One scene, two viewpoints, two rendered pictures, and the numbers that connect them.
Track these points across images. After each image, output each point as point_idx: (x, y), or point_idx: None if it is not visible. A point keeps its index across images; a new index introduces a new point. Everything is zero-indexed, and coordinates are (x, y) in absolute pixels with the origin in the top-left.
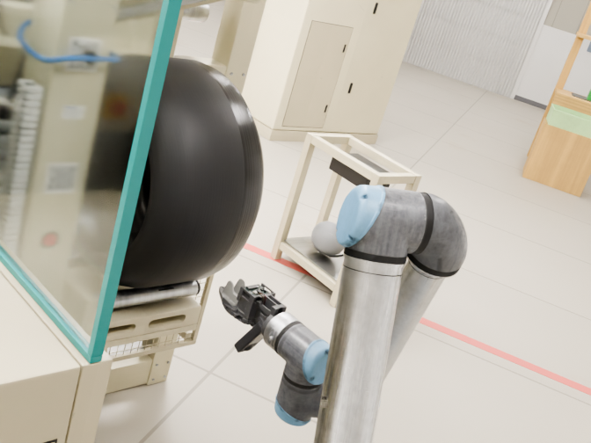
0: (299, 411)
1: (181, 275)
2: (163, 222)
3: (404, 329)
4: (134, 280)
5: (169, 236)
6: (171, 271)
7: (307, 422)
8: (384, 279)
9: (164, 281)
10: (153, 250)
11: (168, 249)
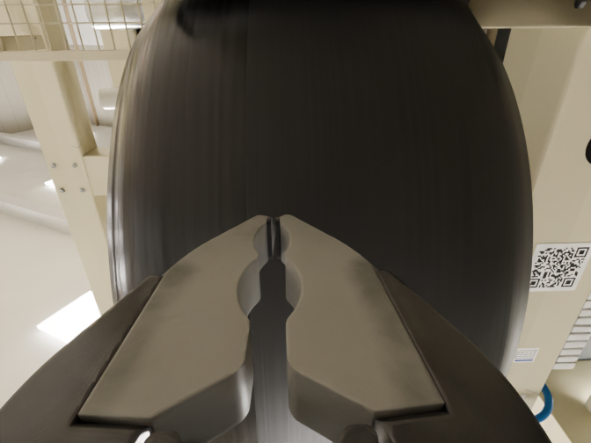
0: None
1: (392, 157)
2: (510, 365)
3: None
4: (499, 70)
5: (509, 350)
6: (478, 211)
7: None
8: None
9: (439, 107)
10: (528, 272)
11: (513, 313)
